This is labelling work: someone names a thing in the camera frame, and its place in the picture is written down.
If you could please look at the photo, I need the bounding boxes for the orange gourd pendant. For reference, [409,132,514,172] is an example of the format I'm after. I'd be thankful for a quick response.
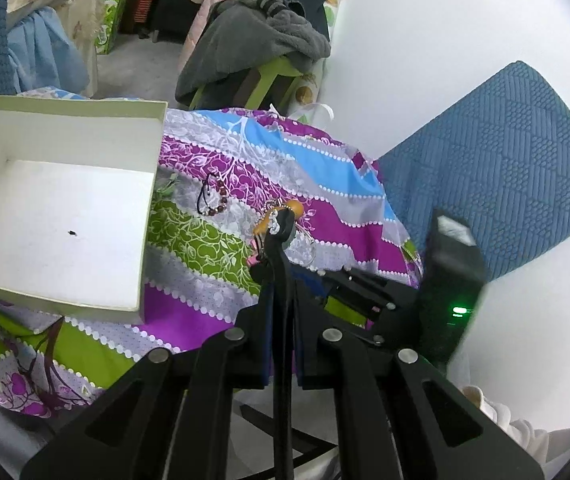
[252,200,304,236]

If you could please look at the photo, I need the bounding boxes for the red bead bracelet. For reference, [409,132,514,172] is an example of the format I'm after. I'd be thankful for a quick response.
[197,171,231,217]

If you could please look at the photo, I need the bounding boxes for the white sleeve forearm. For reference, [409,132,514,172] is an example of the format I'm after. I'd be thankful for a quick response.
[462,386,550,465]

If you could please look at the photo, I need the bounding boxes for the blue textured cushion right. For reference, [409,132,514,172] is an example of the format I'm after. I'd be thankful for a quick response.
[377,61,570,280]

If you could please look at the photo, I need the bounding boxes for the green cardboard box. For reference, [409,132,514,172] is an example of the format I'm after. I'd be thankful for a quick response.
[0,96,166,323]

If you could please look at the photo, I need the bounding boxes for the colourful striped floral pillow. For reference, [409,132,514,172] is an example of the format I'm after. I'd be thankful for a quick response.
[0,108,422,418]

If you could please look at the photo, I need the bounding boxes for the green plastic stool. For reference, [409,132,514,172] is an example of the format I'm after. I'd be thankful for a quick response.
[188,56,302,112]

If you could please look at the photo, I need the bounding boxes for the grey fleece blanket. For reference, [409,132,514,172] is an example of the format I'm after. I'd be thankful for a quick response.
[175,0,330,110]

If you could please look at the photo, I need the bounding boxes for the light blue bedsheet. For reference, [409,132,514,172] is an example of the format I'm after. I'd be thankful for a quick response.
[7,6,90,93]

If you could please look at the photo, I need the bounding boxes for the green shopping bag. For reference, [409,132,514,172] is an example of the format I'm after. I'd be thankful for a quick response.
[95,0,126,54]

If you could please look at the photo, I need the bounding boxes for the beige floral pillow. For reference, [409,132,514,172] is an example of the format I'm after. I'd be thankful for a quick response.
[7,0,104,98]

